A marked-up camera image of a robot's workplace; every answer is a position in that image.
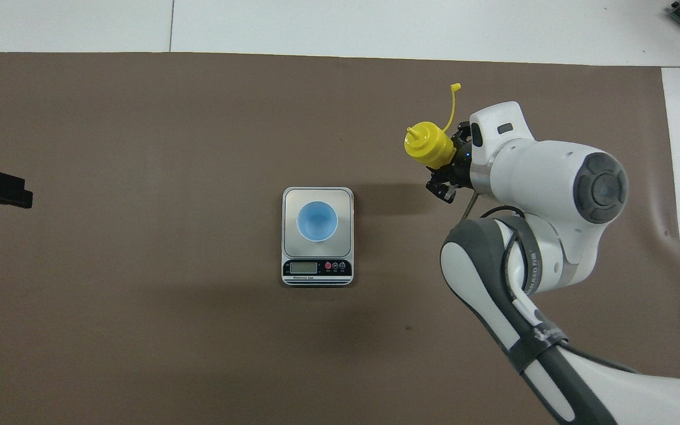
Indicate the light blue paper cup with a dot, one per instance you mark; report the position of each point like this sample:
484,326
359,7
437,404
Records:
316,221

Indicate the brown paper table mat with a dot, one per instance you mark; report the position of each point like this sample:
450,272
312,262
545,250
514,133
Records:
198,118

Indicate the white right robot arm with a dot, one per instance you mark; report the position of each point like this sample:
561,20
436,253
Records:
540,171

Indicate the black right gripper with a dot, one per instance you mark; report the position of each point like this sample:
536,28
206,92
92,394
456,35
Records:
465,168

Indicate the silver digital kitchen scale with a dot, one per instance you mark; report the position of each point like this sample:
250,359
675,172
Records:
316,274

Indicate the yellow squeeze bottle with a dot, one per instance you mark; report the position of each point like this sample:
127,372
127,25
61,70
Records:
428,147

